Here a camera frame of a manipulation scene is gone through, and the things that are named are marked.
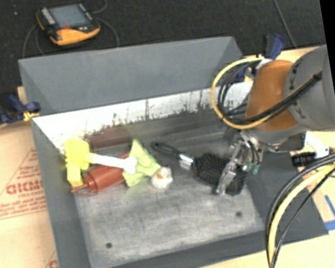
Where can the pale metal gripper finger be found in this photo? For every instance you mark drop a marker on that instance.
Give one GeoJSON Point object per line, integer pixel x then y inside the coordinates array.
{"type": "Point", "coordinates": [234, 179]}
{"type": "Point", "coordinates": [223, 180]}

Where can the black hairbrush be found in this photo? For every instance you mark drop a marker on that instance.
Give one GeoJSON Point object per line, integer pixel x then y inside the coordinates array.
{"type": "Point", "coordinates": [206, 168]}

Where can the white toy duck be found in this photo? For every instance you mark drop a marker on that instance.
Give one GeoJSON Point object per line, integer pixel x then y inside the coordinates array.
{"type": "Point", "coordinates": [161, 178]}

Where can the grey metal bin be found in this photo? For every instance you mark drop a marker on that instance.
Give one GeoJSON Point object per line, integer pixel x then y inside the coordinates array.
{"type": "Point", "coordinates": [156, 218]}

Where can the light green cloth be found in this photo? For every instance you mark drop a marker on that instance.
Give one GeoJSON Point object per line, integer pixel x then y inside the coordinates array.
{"type": "Point", "coordinates": [142, 163]}

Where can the white toy bone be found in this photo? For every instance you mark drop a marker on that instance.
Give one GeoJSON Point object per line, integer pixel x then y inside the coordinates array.
{"type": "Point", "coordinates": [113, 162]}

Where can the red-brown squeeze bottle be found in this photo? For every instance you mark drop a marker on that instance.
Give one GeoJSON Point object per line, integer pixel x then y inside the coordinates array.
{"type": "Point", "coordinates": [105, 178]}

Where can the red-brown flat block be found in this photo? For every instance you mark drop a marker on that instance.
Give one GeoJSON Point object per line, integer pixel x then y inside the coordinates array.
{"type": "Point", "coordinates": [108, 139]}

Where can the yellow plastic toy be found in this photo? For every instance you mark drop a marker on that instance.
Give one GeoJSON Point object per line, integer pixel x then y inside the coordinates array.
{"type": "Point", "coordinates": [75, 153]}

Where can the brown cardboard board, red print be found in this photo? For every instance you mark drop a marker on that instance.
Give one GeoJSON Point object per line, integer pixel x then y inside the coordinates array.
{"type": "Point", "coordinates": [17, 225]}

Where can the black cylinder on white bracket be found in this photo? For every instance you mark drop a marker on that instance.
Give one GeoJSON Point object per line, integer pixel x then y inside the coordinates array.
{"type": "Point", "coordinates": [315, 145]}

